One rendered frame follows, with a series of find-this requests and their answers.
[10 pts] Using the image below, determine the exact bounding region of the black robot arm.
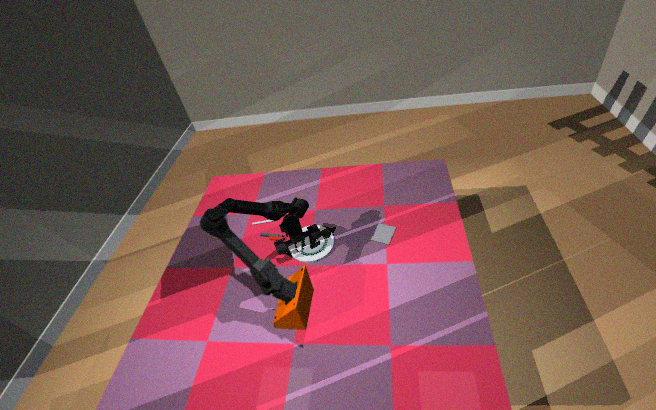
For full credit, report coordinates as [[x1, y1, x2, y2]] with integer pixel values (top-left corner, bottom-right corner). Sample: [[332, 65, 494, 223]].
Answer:
[[200, 197, 309, 305]]

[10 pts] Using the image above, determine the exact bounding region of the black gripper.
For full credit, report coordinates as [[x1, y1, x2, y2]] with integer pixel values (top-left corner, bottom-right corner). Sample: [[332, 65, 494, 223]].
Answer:
[[274, 224, 321, 257]]

